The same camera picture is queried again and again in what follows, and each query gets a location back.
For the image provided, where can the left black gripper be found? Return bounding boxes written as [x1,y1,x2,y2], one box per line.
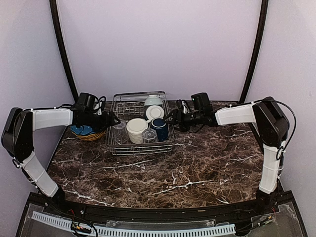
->
[82,111,121,133]

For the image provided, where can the left black frame post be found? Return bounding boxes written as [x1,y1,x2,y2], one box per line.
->
[49,0,79,102]

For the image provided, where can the dark blue mug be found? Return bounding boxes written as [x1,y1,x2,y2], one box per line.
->
[151,118,168,142]

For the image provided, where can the wire metal dish rack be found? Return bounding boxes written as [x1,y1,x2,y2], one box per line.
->
[106,91,175,156]

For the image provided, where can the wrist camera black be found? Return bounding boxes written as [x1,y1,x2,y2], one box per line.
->
[191,92,213,113]
[74,92,106,114]

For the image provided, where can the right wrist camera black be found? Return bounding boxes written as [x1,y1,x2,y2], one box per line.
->
[191,92,213,113]

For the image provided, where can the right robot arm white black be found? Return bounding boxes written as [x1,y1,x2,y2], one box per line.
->
[163,93,293,214]

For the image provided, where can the white saucer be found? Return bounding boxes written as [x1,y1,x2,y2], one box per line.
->
[146,105,165,120]

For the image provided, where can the white slotted cable duct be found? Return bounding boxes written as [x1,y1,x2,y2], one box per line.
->
[32,211,237,237]

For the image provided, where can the clear glass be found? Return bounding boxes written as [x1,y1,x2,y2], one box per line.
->
[142,128,158,143]
[112,120,128,144]

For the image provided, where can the pale green bowl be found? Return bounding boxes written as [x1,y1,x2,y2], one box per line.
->
[144,94,163,106]

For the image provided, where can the black frame post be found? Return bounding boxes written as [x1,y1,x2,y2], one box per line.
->
[49,0,79,102]
[239,0,269,103]

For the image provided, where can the black front rail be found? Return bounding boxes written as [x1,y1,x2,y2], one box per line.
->
[27,192,294,223]

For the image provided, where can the cream ribbed cup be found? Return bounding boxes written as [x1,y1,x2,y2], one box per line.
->
[126,118,148,144]

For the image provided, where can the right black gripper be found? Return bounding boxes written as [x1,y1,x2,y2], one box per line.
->
[162,108,203,132]

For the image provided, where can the white right gripper bracket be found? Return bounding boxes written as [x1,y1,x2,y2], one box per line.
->
[180,100,192,114]

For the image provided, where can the right black frame post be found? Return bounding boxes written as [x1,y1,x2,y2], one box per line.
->
[239,0,269,103]

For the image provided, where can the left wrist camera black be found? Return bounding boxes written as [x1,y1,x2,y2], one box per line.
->
[74,92,106,114]

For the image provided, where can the yellow dotted scalloped plate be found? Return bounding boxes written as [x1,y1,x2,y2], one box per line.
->
[73,131,106,141]

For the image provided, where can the blue dotted plate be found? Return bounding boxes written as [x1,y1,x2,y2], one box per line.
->
[71,125,95,136]

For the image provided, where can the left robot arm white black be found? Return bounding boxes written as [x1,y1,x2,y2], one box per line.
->
[1,107,120,215]

